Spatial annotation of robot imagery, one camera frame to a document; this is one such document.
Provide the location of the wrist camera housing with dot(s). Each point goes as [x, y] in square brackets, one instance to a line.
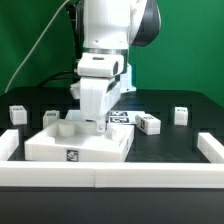
[100, 65]

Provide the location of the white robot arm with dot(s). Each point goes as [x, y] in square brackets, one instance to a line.
[110, 28]

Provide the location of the white square table top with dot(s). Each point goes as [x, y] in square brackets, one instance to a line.
[75, 141]

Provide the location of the white marker plate with tags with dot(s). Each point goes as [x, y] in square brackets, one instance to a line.
[118, 117]

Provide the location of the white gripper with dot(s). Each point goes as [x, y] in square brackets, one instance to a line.
[97, 97]

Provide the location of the white U-shaped fence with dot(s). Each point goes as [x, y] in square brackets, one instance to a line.
[103, 175]

